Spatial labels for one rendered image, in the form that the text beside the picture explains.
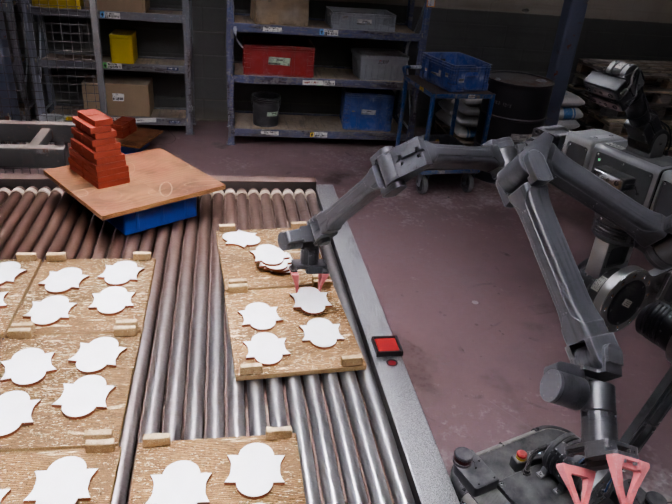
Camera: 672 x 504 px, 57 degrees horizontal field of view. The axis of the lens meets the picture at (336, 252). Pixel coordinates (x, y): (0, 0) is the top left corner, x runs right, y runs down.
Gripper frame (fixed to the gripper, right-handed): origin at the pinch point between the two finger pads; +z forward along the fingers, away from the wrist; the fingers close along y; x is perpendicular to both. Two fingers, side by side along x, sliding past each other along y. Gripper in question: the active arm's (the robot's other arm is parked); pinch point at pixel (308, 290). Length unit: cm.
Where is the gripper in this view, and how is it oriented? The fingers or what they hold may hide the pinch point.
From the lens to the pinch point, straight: 193.5
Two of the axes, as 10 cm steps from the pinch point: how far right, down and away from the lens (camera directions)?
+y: -9.7, 0.2, -2.4
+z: -0.6, 9.5, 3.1
